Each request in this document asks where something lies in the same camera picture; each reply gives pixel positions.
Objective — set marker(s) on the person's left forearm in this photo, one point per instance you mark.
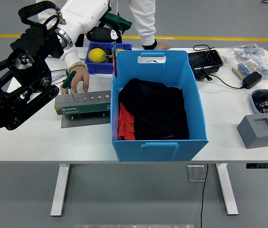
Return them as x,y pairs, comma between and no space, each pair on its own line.
145,28

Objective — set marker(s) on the dark small parts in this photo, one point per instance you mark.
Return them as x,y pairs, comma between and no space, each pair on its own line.
107,50

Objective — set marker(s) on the black cloth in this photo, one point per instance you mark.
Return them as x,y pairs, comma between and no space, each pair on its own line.
157,107

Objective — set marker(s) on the black power adapter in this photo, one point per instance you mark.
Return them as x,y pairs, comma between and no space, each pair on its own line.
252,79

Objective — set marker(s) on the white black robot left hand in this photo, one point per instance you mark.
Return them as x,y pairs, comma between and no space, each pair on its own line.
84,14

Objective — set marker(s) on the white table leg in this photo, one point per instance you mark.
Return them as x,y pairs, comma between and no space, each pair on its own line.
226,190
60,190

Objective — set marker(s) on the red cloth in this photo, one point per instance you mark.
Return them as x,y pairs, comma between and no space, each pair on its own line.
126,123

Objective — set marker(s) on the black wristband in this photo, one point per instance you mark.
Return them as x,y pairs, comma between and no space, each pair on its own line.
149,45

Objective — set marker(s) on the metal floor socket cover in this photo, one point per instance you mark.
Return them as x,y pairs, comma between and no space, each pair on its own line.
195,173

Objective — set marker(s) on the person's right forearm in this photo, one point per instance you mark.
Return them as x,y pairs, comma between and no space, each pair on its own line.
72,57

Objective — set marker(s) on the clear bags of components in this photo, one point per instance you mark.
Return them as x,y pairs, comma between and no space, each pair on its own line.
250,54

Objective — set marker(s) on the taped resistor strip bundle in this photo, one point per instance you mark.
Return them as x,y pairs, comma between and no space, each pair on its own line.
241,70

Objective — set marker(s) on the black plastic tray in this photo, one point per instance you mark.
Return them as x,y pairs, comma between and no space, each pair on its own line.
205,61

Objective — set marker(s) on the small blue parts bin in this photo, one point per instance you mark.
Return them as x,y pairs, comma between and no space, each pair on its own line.
98,69

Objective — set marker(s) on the person's left hand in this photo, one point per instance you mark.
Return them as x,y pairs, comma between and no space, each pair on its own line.
163,45

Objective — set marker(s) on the grey cube box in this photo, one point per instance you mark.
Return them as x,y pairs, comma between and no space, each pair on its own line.
257,140

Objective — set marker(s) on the large blue plastic box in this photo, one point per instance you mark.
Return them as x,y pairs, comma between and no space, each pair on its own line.
157,152

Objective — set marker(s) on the person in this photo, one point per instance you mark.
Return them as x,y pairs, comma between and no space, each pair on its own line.
143,14

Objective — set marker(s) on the green grey hex key stand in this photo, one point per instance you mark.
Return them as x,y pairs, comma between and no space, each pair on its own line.
84,109

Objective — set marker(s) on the person's right hand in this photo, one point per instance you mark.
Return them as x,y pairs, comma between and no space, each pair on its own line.
82,76

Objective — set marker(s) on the yellow tape measure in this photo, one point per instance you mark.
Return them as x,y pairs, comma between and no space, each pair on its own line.
120,49

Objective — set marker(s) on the yellow lemon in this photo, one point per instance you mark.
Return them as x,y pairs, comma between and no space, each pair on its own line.
97,55

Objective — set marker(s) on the black table control panel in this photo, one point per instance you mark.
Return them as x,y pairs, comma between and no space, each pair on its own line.
264,165

